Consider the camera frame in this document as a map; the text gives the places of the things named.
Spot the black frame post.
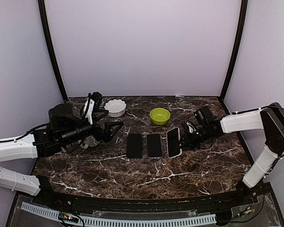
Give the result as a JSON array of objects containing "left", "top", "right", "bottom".
[
  {"left": 219, "top": 0, "right": 248, "bottom": 102},
  {"left": 38, "top": 0, "right": 68, "bottom": 102}
]

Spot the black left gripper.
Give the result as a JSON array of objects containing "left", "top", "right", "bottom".
[{"left": 60, "top": 109, "right": 124, "bottom": 147}]

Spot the green plastic bowl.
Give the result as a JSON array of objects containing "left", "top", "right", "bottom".
[{"left": 150, "top": 108, "right": 171, "bottom": 125}]

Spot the black front rail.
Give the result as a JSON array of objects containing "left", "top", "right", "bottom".
[{"left": 33, "top": 187, "right": 262, "bottom": 214}]

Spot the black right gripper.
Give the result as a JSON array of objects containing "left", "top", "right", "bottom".
[{"left": 176, "top": 125, "right": 214, "bottom": 149}]

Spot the white patterned mug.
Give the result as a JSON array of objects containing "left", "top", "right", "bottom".
[{"left": 80, "top": 136, "right": 100, "bottom": 149}]

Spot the white slotted cable duct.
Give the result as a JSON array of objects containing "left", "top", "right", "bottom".
[{"left": 20, "top": 202, "right": 217, "bottom": 227}]

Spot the black frame post left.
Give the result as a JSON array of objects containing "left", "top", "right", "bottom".
[{"left": 38, "top": 0, "right": 68, "bottom": 102}]

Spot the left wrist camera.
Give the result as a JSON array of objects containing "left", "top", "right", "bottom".
[{"left": 80, "top": 92, "right": 102, "bottom": 125}]

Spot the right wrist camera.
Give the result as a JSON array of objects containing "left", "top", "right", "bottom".
[{"left": 181, "top": 121, "right": 197, "bottom": 133}]

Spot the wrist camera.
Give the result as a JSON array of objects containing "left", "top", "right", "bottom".
[
  {"left": 181, "top": 121, "right": 197, "bottom": 133},
  {"left": 80, "top": 92, "right": 102, "bottom": 125}
]

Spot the black phone with purple edge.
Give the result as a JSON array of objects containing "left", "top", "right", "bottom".
[{"left": 146, "top": 133, "right": 163, "bottom": 158}]

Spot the clear magsafe phone case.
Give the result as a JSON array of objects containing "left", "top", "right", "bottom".
[{"left": 146, "top": 133, "right": 163, "bottom": 159}]

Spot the black frame post right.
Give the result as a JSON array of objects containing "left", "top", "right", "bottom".
[{"left": 219, "top": 0, "right": 248, "bottom": 102}]

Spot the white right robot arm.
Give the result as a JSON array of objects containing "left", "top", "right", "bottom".
[{"left": 178, "top": 102, "right": 284, "bottom": 205}]

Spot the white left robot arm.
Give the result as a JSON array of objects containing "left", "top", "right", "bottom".
[{"left": 0, "top": 103, "right": 123, "bottom": 206}]

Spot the black smartphone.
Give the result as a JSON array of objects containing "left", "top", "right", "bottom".
[{"left": 126, "top": 133, "right": 142, "bottom": 158}]

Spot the white fluted ceramic bowl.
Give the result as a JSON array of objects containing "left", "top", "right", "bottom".
[{"left": 104, "top": 99, "right": 127, "bottom": 118}]

